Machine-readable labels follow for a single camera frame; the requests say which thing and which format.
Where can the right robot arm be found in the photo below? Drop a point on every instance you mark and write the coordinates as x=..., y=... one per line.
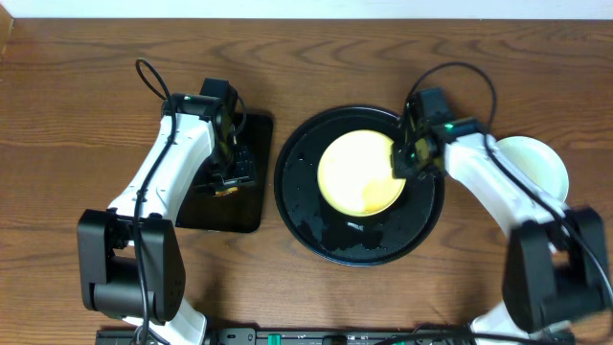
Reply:
x=556, y=268

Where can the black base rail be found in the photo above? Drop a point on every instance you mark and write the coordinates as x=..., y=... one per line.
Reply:
x=247, y=336

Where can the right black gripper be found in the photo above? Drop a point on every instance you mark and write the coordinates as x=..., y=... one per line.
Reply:
x=402, y=168

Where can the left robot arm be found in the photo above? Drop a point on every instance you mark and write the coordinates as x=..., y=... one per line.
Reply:
x=130, y=263

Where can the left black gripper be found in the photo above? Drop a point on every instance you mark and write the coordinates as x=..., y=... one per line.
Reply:
x=232, y=177

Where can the black rectangular water tray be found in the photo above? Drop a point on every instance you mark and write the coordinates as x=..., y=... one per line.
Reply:
x=241, y=211

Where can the yellow plate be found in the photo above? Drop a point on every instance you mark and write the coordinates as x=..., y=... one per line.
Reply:
x=355, y=174

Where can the green and orange sponge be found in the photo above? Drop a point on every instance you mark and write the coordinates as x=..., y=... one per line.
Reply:
x=226, y=191

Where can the pale green plate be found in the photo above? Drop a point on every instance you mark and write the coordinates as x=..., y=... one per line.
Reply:
x=539, y=162

